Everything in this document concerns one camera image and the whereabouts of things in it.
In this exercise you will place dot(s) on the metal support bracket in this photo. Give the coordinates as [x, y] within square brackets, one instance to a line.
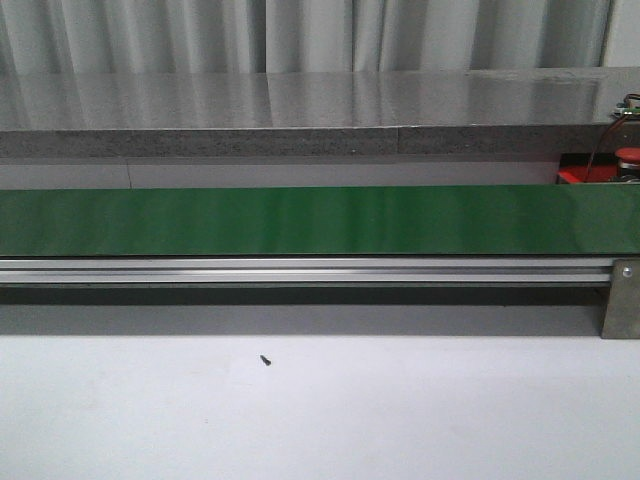
[621, 320]

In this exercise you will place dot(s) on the grey stone counter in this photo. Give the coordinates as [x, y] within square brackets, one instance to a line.
[310, 114]

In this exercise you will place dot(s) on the white pleated curtain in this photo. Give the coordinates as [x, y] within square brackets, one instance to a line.
[298, 36]

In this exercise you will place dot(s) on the aluminium conveyor rail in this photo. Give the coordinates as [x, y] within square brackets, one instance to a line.
[303, 270]

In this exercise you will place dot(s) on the red plastic bin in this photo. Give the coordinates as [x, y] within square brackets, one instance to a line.
[575, 168]

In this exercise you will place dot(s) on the green conveyor belt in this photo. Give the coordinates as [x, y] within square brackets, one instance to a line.
[580, 219]

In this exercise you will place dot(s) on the green circuit board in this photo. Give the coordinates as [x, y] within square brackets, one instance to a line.
[628, 108]

